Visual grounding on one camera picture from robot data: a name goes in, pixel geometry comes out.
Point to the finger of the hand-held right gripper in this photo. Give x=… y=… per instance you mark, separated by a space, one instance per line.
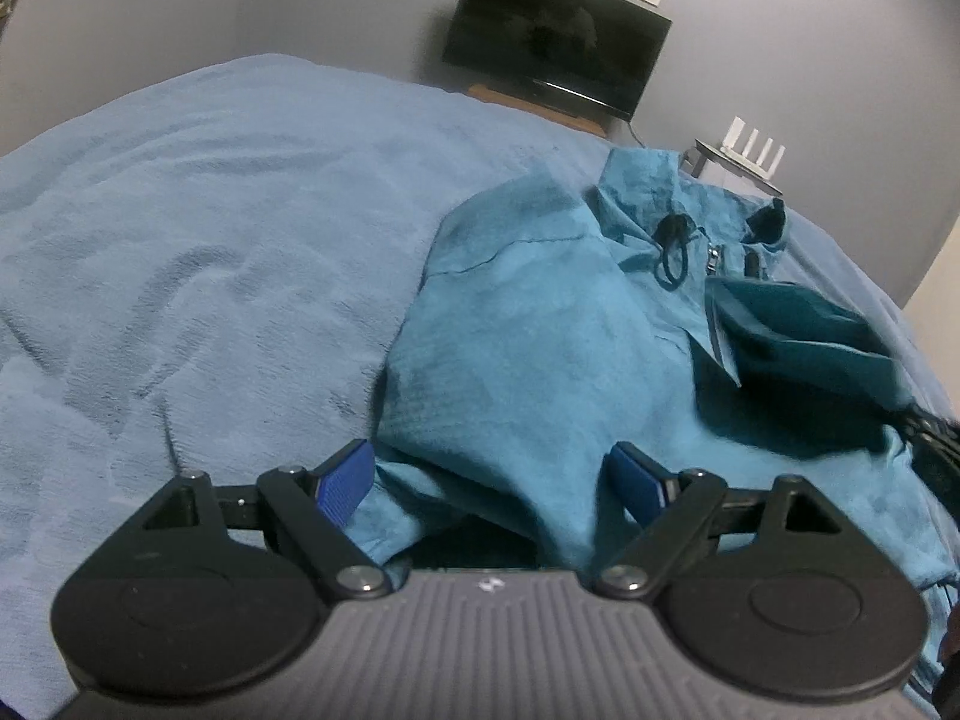
x=937 y=442

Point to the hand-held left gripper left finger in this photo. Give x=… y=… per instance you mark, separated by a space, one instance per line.
x=343 y=481

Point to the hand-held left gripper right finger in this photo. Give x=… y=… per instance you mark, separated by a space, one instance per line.
x=636 y=481

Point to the teal jacket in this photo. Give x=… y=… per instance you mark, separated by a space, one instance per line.
x=555 y=330

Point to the blue bed blanket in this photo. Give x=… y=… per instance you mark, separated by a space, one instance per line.
x=210 y=240

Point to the small grey side table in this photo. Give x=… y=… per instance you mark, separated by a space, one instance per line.
x=709 y=150

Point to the white router with antennas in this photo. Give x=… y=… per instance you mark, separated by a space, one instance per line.
x=750 y=154

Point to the wooden television stand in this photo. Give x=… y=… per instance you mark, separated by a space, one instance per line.
x=525 y=101

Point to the black flat screen television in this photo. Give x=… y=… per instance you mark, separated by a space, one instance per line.
x=555 y=30

